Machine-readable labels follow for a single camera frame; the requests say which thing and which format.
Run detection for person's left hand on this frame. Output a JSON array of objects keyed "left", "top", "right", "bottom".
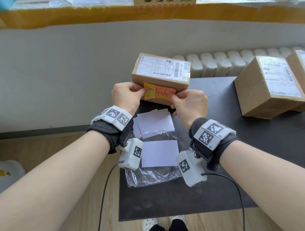
[{"left": 111, "top": 82, "right": 146, "bottom": 116}]

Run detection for person's right hand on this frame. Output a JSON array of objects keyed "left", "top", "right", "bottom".
[{"left": 170, "top": 89, "right": 208, "bottom": 124}]

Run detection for orange warning sticker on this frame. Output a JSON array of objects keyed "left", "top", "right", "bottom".
[{"left": 142, "top": 82, "right": 177, "bottom": 100}]

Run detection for small cardboard parcel box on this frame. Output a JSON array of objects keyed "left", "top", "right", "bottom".
[{"left": 132, "top": 53, "right": 191, "bottom": 106}]

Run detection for person's left forearm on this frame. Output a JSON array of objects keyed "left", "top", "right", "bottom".
[{"left": 0, "top": 130, "right": 119, "bottom": 231}]

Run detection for person's right forearm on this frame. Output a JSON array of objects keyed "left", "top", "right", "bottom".
[{"left": 219, "top": 140, "right": 305, "bottom": 231}]

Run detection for white paper slip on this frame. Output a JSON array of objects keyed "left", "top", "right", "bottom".
[
  {"left": 132, "top": 117, "right": 143, "bottom": 139},
  {"left": 141, "top": 140, "right": 180, "bottom": 168},
  {"left": 137, "top": 109, "right": 175, "bottom": 139}
]

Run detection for white radiator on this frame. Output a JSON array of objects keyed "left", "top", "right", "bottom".
[{"left": 172, "top": 47, "right": 305, "bottom": 78}]

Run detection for clear plastic bag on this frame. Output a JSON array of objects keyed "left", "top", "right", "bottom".
[{"left": 125, "top": 129, "right": 183, "bottom": 188}]

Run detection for large cardboard parcel box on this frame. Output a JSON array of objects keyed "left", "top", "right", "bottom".
[{"left": 234, "top": 56, "right": 305, "bottom": 119}]

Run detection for printed carton on sill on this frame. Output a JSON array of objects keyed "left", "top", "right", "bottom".
[{"left": 133, "top": 0, "right": 197, "bottom": 9}]

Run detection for yellow window sill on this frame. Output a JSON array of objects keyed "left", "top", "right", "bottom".
[{"left": 0, "top": 5, "right": 305, "bottom": 29}]

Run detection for white shoe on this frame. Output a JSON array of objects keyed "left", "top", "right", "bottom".
[
  {"left": 169, "top": 215, "right": 186, "bottom": 224},
  {"left": 142, "top": 217, "right": 159, "bottom": 231}
]

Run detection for black trousers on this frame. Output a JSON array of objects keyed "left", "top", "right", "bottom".
[{"left": 149, "top": 219, "right": 190, "bottom": 231}]

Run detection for white plastic container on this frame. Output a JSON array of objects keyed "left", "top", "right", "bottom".
[{"left": 0, "top": 160, "right": 26, "bottom": 194}]

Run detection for teal object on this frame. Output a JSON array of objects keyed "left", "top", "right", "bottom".
[{"left": 0, "top": 0, "right": 15, "bottom": 11}]

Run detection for black wrist strap white markers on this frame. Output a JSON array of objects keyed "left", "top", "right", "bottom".
[
  {"left": 189, "top": 117, "right": 239, "bottom": 172},
  {"left": 86, "top": 105, "right": 134, "bottom": 155}
]

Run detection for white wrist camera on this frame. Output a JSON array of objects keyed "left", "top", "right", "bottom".
[
  {"left": 176, "top": 150, "right": 208, "bottom": 188},
  {"left": 118, "top": 138, "right": 144, "bottom": 171}
]

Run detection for black camera cable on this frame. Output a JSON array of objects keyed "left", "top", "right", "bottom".
[
  {"left": 201, "top": 173, "right": 246, "bottom": 231},
  {"left": 98, "top": 161, "right": 125, "bottom": 231}
]

